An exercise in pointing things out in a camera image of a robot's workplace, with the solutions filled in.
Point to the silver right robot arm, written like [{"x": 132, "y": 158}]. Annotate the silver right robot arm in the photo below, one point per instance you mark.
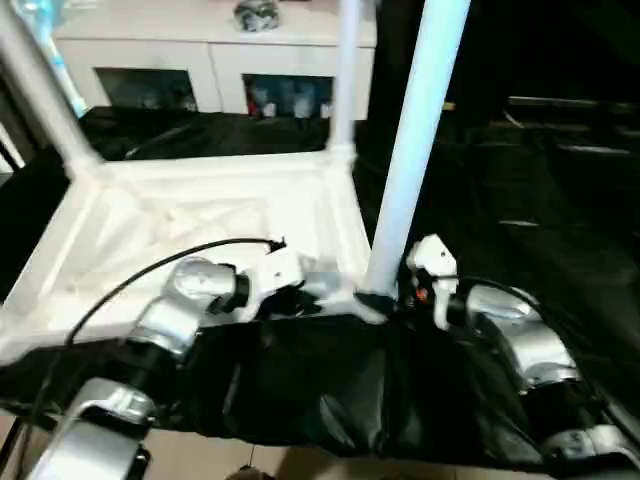
[{"x": 525, "y": 340}]

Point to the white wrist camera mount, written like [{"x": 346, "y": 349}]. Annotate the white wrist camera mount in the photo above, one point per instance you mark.
[
  {"x": 275, "y": 270},
  {"x": 435, "y": 260}
]

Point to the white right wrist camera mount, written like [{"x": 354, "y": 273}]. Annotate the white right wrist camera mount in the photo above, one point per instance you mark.
[{"x": 435, "y": 260}]

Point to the white plastic table leg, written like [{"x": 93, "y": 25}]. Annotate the white plastic table leg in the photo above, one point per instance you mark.
[
  {"x": 346, "y": 75},
  {"x": 415, "y": 150},
  {"x": 50, "y": 85}
]

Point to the white cabinet with glass doors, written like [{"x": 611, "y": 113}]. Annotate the white cabinet with glass doors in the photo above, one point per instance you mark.
[{"x": 175, "y": 50}]

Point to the grey curtain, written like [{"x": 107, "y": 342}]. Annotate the grey curtain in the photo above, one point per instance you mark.
[{"x": 10, "y": 130}]

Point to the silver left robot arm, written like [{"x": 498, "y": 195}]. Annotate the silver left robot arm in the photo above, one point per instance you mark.
[{"x": 165, "y": 320}]

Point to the white plastic table top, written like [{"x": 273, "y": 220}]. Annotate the white plastic table top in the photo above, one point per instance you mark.
[{"x": 200, "y": 200}]

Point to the black box with beige label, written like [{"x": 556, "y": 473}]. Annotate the black box with beige label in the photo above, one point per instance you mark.
[{"x": 475, "y": 50}]

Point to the clear bag on cabinet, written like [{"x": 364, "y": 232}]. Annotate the clear bag on cabinet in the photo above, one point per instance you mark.
[{"x": 256, "y": 15}]

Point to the blue white package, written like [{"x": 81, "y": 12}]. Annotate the blue white package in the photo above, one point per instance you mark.
[{"x": 60, "y": 70}]

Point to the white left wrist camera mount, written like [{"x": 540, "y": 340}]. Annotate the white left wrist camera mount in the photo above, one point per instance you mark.
[{"x": 275, "y": 270}]

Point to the black television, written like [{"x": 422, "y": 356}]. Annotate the black television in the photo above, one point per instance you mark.
[{"x": 575, "y": 105}]

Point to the black mat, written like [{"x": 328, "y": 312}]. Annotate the black mat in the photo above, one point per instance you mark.
[{"x": 325, "y": 380}]

